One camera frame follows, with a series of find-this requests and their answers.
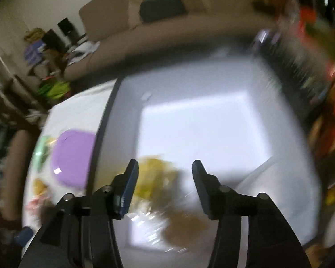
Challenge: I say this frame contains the clear bag of gold items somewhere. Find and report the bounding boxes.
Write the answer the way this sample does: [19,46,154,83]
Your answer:
[126,192,213,253]

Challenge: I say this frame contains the yellow snack packet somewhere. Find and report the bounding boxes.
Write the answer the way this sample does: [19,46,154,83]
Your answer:
[134,157,178,201]

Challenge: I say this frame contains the purple oval case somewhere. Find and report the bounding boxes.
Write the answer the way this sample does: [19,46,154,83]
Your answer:
[51,129,96,189]

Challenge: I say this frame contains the brown chair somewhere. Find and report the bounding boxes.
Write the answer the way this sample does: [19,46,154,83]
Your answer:
[0,130,37,221]

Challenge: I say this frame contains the green packet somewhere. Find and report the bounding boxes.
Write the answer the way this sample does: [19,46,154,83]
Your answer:
[32,135,56,173]

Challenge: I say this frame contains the brown sofa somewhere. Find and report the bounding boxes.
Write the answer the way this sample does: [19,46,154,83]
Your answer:
[63,0,276,82]

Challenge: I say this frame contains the black cushion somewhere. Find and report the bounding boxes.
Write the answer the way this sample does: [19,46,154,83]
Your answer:
[139,0,188,23]

